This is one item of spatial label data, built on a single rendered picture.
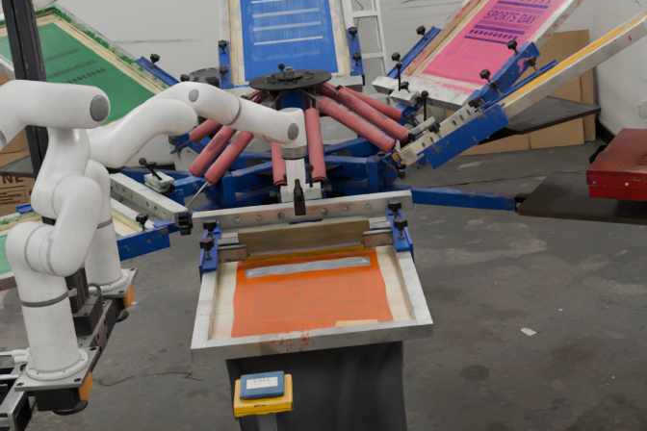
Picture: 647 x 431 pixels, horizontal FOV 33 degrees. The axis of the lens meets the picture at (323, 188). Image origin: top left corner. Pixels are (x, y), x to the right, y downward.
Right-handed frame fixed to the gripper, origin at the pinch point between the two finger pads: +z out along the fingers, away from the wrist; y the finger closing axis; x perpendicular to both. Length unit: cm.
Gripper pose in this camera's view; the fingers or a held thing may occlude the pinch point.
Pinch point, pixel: (299, 206)
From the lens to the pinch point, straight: 315.3
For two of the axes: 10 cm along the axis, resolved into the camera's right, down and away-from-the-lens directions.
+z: 0.9, 9.5, 3.0
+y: 0.4, 3.0, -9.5
